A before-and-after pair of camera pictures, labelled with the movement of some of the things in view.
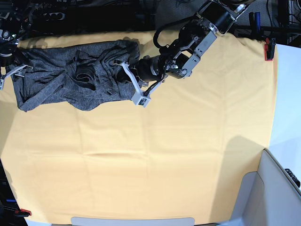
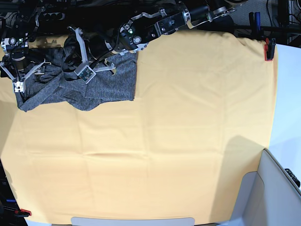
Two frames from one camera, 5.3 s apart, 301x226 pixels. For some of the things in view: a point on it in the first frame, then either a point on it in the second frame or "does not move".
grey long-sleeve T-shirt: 83,75 does not move
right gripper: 147,74 to 95,50
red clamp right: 269,48 does not move
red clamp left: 22,212 does not move
